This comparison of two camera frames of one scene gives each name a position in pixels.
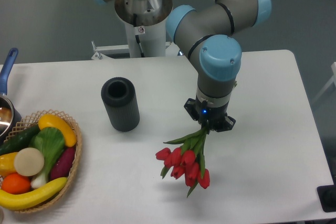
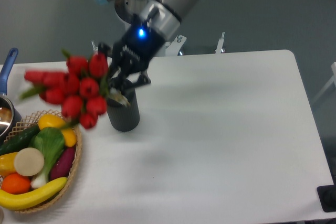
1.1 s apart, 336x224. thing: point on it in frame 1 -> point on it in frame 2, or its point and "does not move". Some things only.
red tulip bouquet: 187,161 -> 80,92
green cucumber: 19,141 does not move
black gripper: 210,116 -> 138,45
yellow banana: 9,201 does not move
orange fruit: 16,184 does not move
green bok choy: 50,141 does not move
